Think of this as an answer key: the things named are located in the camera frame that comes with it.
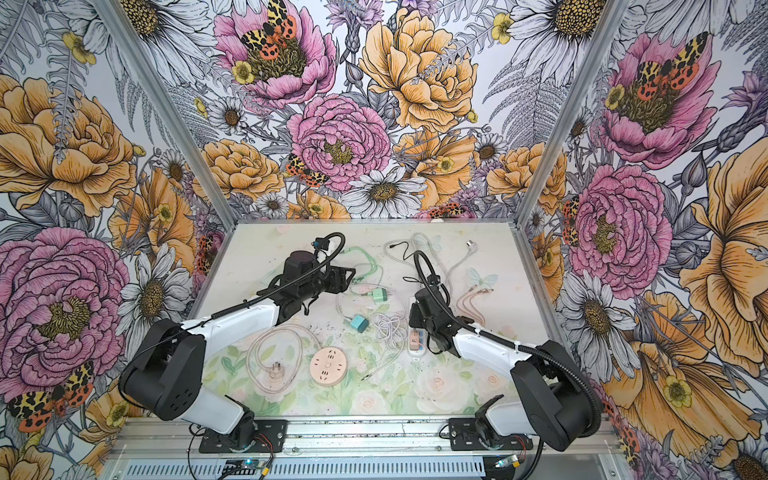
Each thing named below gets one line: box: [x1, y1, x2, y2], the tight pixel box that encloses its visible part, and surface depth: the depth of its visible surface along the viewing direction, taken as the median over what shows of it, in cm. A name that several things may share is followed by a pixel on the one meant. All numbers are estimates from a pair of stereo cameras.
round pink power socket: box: [309, 346, 348, 387], surface depth 85 cm
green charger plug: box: [367, 288, 388, 302], surface depth 101 cm
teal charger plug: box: [350, 314, 369, 333], surface depth 94 cm
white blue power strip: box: [408, 327, 427, 356], surface depth 86 cm
